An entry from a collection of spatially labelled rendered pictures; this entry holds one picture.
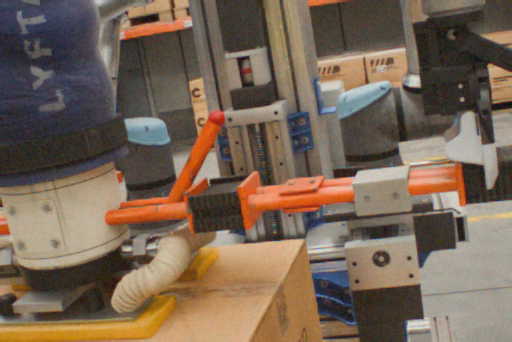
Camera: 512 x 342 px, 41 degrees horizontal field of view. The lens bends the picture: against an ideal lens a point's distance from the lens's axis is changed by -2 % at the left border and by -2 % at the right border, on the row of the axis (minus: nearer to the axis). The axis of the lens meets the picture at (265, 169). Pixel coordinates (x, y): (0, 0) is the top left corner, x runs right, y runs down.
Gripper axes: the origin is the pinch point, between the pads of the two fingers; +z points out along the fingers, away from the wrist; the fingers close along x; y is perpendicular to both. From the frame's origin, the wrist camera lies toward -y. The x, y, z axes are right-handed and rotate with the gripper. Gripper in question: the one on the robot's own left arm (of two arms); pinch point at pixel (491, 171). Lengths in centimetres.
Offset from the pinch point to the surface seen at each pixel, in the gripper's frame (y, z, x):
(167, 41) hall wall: 369, -33, -822
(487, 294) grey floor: -2, 117, -234
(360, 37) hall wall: 110, 7, -842
